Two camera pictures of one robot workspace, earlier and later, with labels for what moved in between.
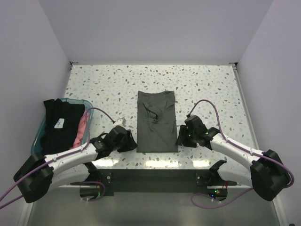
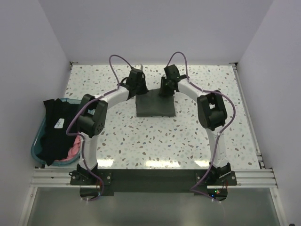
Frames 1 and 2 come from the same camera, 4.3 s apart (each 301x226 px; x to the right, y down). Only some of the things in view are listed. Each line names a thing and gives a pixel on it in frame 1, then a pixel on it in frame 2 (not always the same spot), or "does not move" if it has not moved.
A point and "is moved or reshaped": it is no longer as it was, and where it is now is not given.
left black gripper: [130, 144] to [144, 91]
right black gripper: [181, 139] to [163, 91]
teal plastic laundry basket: [36, 148] does not move
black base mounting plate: [153, 181] does not move
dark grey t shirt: [156, 127] is moved or reshaped
